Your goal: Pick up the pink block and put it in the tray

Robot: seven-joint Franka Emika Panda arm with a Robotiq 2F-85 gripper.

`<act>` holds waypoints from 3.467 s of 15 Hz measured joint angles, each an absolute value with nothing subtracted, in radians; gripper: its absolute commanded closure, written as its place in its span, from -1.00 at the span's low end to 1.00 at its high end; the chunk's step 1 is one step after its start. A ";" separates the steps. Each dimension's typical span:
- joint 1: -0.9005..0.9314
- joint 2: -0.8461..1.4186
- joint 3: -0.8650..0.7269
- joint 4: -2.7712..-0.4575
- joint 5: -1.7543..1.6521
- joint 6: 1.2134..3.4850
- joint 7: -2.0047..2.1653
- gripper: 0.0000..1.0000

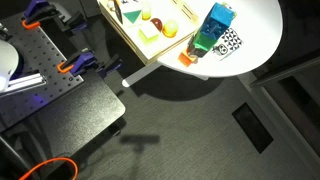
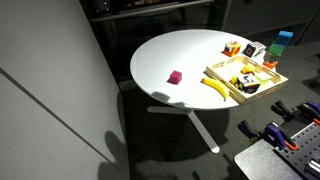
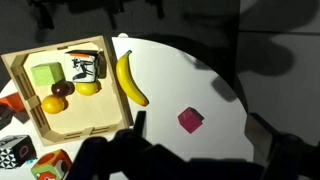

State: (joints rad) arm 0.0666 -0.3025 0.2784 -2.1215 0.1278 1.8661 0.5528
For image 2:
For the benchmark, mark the pink block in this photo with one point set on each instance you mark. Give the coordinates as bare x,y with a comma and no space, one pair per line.
175,77

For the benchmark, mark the wooden tray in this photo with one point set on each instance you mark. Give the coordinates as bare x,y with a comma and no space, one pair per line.
226,68

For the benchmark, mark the pale yellow small block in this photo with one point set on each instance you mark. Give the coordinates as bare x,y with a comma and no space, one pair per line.
234,79

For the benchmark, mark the yellow dome block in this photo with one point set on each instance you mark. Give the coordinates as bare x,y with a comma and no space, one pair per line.
248,69

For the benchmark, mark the pale yellow-green square block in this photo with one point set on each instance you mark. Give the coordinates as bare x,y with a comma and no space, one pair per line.
264,78

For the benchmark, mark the orange block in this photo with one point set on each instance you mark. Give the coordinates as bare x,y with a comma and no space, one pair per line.
269,64

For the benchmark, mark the translucent green block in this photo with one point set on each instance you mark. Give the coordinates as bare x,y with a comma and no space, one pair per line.
276,49

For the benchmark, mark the translucent blue block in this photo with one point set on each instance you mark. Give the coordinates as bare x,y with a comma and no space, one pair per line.
285,37

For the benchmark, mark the yellow banana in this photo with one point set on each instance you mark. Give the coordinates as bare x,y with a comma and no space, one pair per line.
216,86

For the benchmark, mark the white table base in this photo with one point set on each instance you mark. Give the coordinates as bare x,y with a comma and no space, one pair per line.
203,130

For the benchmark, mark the dark shelving unit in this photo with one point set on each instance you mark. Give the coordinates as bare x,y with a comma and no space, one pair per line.
150,10

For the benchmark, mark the orange white toy cube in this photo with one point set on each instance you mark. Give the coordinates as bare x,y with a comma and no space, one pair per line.
231,48

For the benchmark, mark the black white patterned soft cube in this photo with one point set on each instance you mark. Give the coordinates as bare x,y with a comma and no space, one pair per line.
248,83

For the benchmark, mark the black white geometric cube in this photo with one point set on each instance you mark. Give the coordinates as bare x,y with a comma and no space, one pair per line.
254,49

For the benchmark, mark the purple black spring clamp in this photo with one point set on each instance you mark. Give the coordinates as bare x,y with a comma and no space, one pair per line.
278,135
308,110

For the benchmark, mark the black perforated breadboard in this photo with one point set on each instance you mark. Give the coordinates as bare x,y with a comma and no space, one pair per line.
305,146

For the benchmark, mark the silver aluminium extrusion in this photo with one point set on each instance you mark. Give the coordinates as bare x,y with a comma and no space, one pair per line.
313,167

